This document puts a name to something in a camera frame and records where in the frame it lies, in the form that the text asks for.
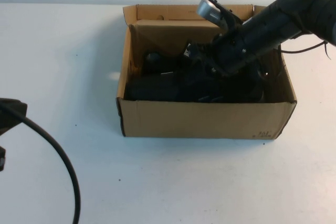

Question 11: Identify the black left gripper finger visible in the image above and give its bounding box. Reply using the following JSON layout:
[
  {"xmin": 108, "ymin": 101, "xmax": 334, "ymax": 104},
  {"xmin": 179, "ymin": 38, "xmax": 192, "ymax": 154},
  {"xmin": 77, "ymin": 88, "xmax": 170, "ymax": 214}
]
[
  {"xmin": 0, "ymin": 98, "xmax": 28, "ymax": 137},
  {"xmin": 0, "ymin": 146, "xmax": 7, "ymax": 173}
]

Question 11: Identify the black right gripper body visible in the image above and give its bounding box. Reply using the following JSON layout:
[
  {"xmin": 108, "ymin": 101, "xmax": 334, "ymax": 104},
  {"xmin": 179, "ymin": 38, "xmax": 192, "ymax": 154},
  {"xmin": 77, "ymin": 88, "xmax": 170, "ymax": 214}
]
[{"xmin": 187, "ymin": 34, "xmax": 254, "ymax": 78}]

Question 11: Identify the black mesh sneaker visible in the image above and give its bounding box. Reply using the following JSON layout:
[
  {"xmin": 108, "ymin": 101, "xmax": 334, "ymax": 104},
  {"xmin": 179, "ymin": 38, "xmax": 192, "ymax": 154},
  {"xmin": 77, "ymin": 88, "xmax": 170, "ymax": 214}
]
[
  {"xmin": 123, "ymin": 71, "xmax": 266, "ymax": 103},
  {"xmin": 141, "ymin": 40, "xmax": 211, "ymax": 78}
]

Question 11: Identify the brown cardboard shoe box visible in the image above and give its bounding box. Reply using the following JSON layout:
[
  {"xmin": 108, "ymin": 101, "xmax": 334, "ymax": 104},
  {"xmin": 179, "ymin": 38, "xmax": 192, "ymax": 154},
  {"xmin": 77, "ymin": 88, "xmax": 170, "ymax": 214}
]
[{"xmin": 116, "ymin": 3, "xmax": 298, "ymax": 138}]

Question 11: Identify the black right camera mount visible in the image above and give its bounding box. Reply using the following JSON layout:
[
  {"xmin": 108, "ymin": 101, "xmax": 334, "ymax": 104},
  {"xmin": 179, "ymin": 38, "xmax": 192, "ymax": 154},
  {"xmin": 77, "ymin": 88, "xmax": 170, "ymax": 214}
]
[{"xmin": 207, "ymin": 0, "xmax": 246, "ymax": 41}]

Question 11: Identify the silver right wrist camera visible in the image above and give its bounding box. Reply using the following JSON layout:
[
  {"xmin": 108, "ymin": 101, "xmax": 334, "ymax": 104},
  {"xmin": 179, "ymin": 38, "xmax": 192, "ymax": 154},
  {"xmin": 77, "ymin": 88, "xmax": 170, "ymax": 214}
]
[{"xmin": 197, "ymin": 0, "xmax": 224, "ymax": 27}]

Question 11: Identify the black left camera cable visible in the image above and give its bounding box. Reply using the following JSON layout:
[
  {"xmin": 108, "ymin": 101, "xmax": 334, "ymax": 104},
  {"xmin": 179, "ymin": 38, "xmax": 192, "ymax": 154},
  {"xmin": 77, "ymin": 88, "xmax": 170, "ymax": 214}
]
[{"xmin": 0, "ymin": 102, "xmax": 81, "ymax": 224}]

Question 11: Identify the thin black right arm wire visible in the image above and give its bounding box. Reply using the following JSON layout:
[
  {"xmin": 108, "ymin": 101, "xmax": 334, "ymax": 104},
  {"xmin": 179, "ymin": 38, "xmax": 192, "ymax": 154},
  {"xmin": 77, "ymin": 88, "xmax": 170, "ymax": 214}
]
[{"xmin": 277, "ymin": 39, "xmax": 332, "ymax": 62}]

